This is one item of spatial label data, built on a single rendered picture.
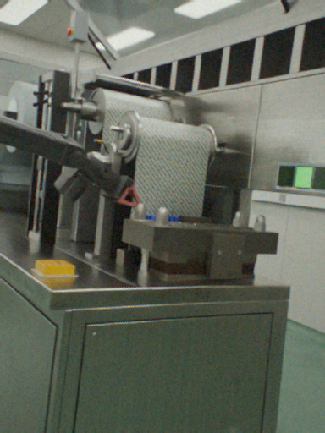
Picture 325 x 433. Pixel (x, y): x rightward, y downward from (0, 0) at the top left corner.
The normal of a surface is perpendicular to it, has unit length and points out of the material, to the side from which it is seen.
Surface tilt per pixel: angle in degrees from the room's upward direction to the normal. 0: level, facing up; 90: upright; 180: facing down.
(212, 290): 90
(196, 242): 90
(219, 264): 90
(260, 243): 90
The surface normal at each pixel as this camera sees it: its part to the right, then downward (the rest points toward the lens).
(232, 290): 0.51, 0.11
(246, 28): -0.85, -0.06
